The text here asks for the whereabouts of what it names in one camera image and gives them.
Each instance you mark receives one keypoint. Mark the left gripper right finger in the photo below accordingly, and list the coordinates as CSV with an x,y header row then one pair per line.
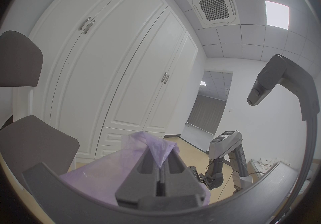
x,y
183,185

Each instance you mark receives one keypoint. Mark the square ceiling air vent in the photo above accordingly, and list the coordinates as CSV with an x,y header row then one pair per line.
x,y
213,4

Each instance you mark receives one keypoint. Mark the white chair, dark grey seat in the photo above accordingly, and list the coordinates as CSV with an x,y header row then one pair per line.
x,y
20,60

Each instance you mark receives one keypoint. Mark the grey curtain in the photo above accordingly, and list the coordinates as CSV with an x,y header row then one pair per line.
x,y
208,112

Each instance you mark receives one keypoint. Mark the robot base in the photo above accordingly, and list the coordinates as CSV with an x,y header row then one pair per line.
x,y
242,182

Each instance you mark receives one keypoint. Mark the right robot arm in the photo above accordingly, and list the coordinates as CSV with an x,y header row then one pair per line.
x,y
223,145

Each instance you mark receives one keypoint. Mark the white wardrobe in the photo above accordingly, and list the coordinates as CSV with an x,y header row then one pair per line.
x,y
100,67

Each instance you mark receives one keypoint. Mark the purple plastic bag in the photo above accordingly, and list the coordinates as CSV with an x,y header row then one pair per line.
x,y
112,167

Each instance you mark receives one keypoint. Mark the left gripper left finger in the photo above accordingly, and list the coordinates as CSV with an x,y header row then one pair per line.
x,y
130,185

